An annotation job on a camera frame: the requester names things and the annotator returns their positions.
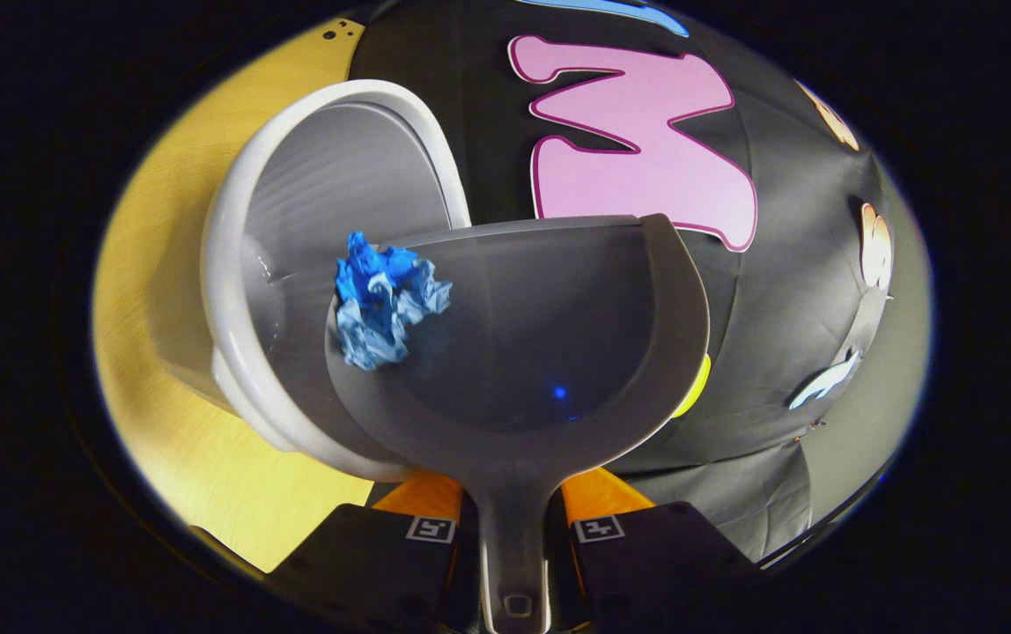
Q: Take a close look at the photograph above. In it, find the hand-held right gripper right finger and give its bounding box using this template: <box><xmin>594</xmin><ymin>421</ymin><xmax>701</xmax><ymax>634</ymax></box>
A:
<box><xmin>558</xmin><ymin>467</ymin><xmax>762</xmax><ymax>630</ymax></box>

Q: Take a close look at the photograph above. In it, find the light blue paper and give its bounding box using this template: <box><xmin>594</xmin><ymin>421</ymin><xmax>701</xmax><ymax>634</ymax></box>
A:
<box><xmin>334</xmin><ymin>231</ymin><xmax>454</xmax><ymax>371</ymax></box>

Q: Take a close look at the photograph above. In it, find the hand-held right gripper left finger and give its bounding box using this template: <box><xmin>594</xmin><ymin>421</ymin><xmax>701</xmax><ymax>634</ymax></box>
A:
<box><xmin>268</xmin><ymin>469</ymin><xmax>480</xmax><ymax>628</ymax></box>

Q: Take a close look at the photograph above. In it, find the black backdrop cloth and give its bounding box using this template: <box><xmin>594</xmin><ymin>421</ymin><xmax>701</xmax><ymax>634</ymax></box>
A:
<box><xmin>349</xmin><ymin>0</ymin><xmax>898</xmax><ymax>564</ymax></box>

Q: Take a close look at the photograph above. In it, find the white ribbed garbage bin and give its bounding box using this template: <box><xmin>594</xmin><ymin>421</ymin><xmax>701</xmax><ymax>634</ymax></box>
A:
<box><xmin>202</xmin><ymin>79</ymin><xmax>473</xmax><ymax>483</ymax></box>

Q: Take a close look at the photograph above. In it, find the grey plastic dustpan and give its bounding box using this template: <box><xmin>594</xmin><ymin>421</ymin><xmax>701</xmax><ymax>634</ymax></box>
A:
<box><xmin>325</xmin><ymin>214</ymin><xmax>712</xmax><ymax>634</ymax></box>

